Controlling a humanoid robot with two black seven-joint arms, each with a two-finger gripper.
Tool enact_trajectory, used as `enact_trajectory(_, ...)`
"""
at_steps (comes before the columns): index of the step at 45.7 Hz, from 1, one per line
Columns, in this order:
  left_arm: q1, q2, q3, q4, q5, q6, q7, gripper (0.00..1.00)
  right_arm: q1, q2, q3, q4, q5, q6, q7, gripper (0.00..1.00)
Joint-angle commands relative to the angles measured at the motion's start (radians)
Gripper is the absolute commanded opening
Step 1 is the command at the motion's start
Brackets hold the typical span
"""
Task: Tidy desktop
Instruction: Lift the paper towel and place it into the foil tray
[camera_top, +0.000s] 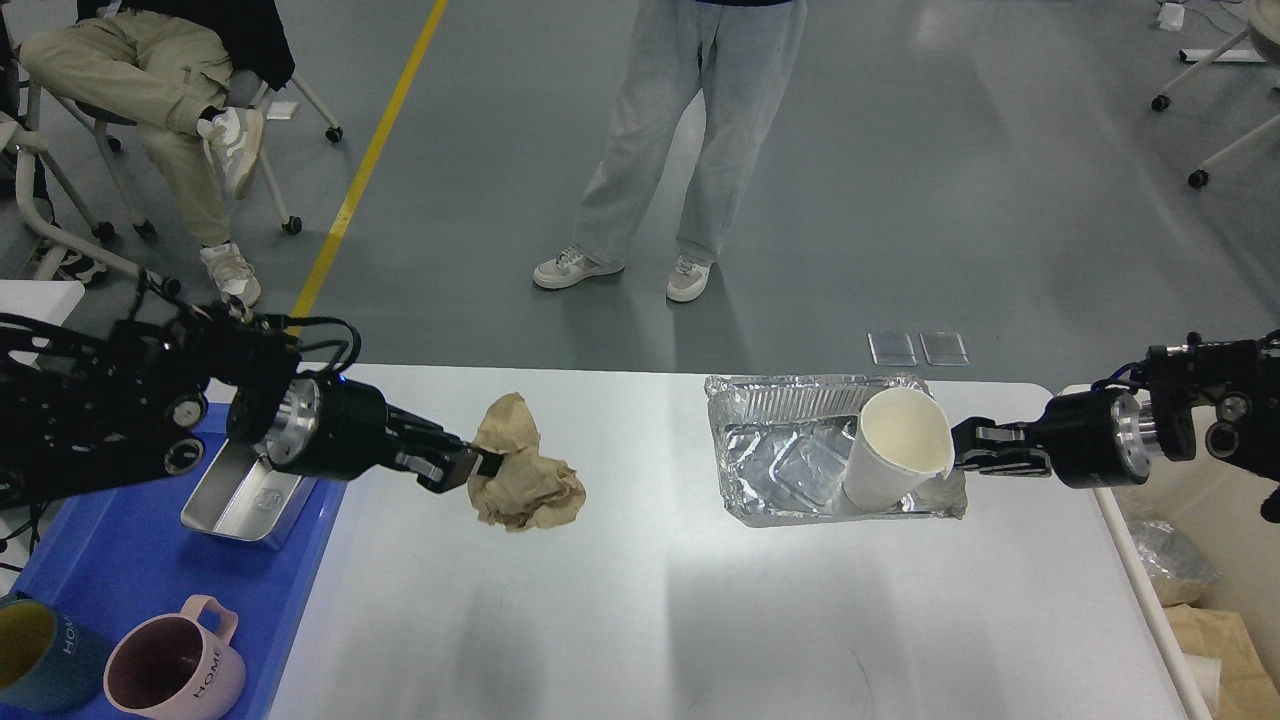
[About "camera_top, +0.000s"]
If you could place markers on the crumpled foil in bin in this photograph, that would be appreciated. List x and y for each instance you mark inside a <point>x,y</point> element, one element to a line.
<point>1177,570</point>

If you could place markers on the seated person in khaki trousers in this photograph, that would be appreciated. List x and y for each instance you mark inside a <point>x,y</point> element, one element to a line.
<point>166,65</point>

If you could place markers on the pink home mug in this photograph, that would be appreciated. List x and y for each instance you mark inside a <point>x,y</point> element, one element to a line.
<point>178,665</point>

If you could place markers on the blue plastic tray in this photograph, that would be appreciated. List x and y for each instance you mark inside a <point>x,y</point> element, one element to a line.
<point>115,558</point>

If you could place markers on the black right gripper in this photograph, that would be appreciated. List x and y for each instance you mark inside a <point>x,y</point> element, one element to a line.
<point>1088,440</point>

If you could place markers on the stainless steel rectangular tin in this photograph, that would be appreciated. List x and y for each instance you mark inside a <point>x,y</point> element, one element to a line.
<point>241,497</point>

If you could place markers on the white plastic bin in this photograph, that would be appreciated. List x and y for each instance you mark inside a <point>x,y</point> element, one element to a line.
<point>1217,507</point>

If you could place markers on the clear floor plate left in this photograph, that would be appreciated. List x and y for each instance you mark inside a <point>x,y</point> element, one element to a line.
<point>891,348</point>

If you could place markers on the brown paper in bin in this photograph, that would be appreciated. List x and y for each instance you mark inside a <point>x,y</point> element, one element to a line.
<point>1227,665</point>

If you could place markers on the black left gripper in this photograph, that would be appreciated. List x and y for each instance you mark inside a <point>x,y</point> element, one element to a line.
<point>331,427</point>

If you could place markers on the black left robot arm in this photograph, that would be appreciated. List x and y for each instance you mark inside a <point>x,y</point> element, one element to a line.
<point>81,415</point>

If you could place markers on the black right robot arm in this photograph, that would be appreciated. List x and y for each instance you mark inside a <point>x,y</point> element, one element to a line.
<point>1222,396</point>

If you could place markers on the aluminium foil tray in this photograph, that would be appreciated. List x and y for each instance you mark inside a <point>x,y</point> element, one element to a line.
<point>783,444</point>

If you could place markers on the clear floor plate right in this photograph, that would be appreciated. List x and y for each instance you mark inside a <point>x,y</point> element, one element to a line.
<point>944,348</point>

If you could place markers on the brown paper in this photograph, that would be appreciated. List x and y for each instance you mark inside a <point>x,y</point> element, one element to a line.
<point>1227,665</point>
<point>530,490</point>

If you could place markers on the white paper cup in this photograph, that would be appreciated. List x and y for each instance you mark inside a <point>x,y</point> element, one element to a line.
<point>902,440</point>

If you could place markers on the white side table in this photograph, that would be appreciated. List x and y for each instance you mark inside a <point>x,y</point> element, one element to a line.
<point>48,301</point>

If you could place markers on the dark blue mug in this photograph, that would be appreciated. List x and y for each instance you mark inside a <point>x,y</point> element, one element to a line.
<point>50,664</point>

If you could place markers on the clear floor plate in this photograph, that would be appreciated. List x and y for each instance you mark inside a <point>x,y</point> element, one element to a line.
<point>944,348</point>
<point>891,348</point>

